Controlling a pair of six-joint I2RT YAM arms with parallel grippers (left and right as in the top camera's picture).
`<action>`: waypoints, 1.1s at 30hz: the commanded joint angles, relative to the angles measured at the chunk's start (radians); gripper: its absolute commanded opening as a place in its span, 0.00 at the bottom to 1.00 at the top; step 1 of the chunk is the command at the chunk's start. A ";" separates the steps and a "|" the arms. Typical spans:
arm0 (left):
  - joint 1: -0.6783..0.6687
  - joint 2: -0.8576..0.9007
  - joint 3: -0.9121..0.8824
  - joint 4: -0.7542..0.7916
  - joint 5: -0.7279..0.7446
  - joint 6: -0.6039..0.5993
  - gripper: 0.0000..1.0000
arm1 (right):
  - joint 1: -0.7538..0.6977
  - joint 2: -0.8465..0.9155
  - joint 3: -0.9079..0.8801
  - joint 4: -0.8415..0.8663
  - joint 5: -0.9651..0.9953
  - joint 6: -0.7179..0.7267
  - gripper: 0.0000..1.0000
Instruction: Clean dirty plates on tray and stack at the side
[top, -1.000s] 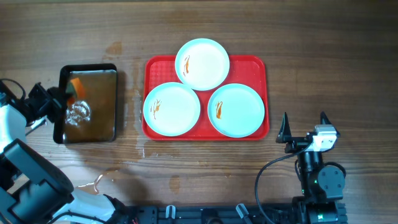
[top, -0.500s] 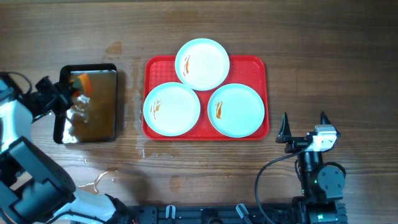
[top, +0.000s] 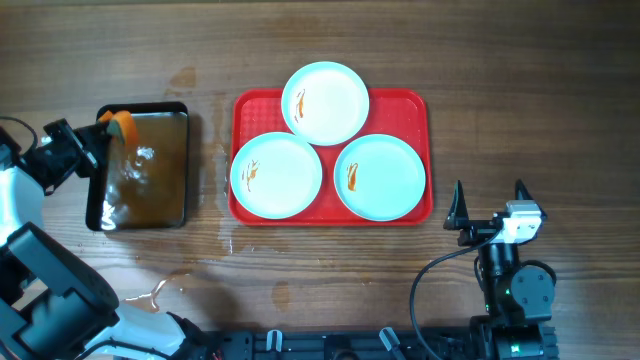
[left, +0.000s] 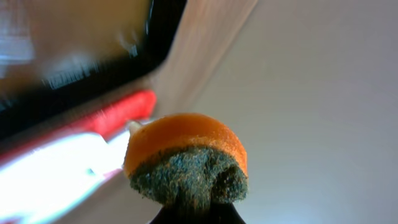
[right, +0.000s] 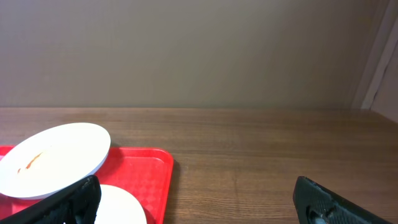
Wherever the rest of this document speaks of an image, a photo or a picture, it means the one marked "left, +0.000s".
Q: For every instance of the red plastic tray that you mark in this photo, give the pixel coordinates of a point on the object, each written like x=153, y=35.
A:
x=107, y=122

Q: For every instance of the black water tray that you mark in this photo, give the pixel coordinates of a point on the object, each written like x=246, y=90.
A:
x=57, y=55

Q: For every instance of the orange green sponge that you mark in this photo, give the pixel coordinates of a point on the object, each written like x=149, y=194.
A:
x=188, y=160

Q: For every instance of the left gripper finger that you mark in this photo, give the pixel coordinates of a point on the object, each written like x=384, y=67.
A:
x=182, y=211

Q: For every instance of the white plate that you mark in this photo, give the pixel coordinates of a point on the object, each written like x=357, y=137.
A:
x=50, y=180

